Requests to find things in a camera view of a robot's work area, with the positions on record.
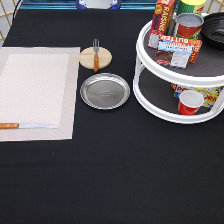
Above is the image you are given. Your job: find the round silver metal plate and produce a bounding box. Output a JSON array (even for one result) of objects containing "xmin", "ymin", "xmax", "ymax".
[{"xmin": 80, "ymin": 73, "xmax": 130, "ymax": 110}]

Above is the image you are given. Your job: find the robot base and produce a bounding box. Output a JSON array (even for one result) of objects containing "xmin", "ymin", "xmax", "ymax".
[{"xmin": 76, "ymin": 0, "xmax": 121, "ymax": 9}]

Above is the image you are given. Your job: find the black tablecloth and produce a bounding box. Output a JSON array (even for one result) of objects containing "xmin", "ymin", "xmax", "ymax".
[{"xmin": 0, "ymin": 9, "xmax": 224, "ymax": 224}]

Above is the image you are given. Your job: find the round wooden coaster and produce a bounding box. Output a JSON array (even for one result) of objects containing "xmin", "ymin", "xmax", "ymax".
[{"xmin": 79, "ymin": 47, "xmax": 112, "ymax": 69}]

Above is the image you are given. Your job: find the red cup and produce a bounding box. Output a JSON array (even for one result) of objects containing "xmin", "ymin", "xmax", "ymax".
[{"xmin": 178, "ymin": 90, "xmax": 204, "ymax": 115}]

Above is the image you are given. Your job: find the beige woven placemat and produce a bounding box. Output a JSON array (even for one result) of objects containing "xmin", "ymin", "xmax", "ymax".
[{"xmin": 0, "ymin": 47, "xmax": 80, "ymax": 142}]

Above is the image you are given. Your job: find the white two-tier turntable shelf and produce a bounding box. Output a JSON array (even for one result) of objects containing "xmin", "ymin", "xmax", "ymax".
[{"xmin": 133, "ymin": 22, "xmax": 224, "ymax": 124}]

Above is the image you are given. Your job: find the orange butter box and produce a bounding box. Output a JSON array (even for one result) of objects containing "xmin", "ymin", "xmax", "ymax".
[{"xmin": 155, "ymin": 35, "xmax": 202, "ymax": 68}]

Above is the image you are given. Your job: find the yellow popcorn box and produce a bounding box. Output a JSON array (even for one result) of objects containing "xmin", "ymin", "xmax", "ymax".
[{"xmin": 171, "ymin": 84, "xmax": 224, "ymax": 108}]

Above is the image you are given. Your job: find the red soup can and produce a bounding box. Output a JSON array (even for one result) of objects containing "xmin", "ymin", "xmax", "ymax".
[{"xmin": 173, "ymin": 13, "xmax": 204, "ymax": 39}]

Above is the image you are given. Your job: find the red raisins box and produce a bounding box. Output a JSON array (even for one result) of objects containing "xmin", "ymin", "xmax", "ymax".
[{"xmin": 148, "ymin": 0, "xmax": 176, "ymax": 49}]

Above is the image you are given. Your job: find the black bowl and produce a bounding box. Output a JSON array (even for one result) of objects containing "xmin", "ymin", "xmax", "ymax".
[{"xmin": 201, "ymin": 12, "xmax": 224, "ymax": 50}]

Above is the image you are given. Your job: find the green and yellow can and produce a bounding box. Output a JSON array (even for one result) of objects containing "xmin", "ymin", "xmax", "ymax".
[{"xmin": 177, "ymin": 0, "xmax": 206, "ymax": 15}]

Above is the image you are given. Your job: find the fork with wooden handle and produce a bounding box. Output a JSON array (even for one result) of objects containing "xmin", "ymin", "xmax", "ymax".
[{"xmin": 93, "ymin": 39, "xmax": 99, "ymax": 72}]

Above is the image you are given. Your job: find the knife with wooden handle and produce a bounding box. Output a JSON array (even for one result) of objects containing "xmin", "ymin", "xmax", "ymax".
[{"xmin": 0, "ymin": 123, "xmax": 57, "ymax": 129}]

